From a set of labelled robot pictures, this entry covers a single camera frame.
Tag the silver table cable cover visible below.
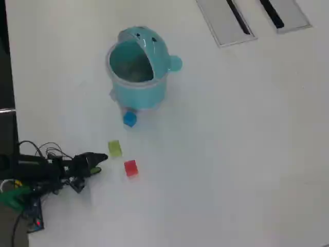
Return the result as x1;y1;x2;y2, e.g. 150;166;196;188
258;0;313;35
195;0;258;48

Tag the red lego block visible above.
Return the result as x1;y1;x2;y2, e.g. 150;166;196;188
123;159;140;178

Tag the green lego block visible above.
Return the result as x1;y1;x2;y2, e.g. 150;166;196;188
107;139;123;158

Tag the blue controller circuit board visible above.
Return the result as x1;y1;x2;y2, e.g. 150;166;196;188
22;198;45;234

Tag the teal whale-shaped bin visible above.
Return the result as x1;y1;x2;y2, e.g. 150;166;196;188
104;25;184;112

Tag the green table clamp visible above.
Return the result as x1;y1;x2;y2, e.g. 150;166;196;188
0;186;31;213

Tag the blue lego block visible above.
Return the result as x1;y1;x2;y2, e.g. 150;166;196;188
122;111;137;128

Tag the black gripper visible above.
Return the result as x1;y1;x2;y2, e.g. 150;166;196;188
61;152;109;180

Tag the thick black power cable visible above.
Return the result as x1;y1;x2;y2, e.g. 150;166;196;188
10;213;24;247

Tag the dark side cabinet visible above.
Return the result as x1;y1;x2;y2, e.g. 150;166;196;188
0;0;19;155

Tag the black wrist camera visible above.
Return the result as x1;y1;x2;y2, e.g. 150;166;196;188
67;176;86;194

